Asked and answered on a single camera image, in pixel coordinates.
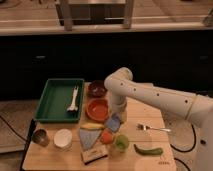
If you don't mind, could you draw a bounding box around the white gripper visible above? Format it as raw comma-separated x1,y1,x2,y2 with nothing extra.
109,94,127,124

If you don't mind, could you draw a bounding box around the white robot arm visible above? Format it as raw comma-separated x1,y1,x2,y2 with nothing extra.
104,67,213,171

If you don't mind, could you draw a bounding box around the green cup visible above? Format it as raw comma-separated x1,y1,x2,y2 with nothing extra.
114,134,129,152

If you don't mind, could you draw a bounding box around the small metal cup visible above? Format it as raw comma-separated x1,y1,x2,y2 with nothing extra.
32,129,49,147

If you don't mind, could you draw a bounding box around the metal fork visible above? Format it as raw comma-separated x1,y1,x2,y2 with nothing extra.
136,124,171,132

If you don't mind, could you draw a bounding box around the orange bowl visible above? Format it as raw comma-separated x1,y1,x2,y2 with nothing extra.
86,99,109,122

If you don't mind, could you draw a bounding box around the orange peach fruit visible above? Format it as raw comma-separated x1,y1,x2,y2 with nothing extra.
100,130,114,144

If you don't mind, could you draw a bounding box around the dark red bowl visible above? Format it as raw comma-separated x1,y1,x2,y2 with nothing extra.
88,80,107,98

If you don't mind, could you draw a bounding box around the blue grey cloth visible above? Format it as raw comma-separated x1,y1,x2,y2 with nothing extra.
79,129,101,150

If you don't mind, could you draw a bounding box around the green chili pepper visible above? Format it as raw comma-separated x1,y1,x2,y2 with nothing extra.
134,144,163,156

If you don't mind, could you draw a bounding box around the white plastic fork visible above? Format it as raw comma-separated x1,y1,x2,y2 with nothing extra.
67,86,78,112

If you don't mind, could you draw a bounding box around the green plastic tray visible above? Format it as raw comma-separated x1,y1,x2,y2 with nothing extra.
34,78,84,123

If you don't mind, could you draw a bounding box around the wooden chair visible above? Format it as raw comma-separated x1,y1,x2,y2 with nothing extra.
55,0,134,31

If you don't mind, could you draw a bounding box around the black cable right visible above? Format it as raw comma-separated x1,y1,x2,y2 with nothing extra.
169,123,197,171

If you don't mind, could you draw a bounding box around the black cable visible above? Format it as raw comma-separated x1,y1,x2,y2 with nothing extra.
0,114,28,143
169,123,197,171

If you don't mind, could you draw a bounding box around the black cable left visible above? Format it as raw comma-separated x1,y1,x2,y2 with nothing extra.
0,114,28,143

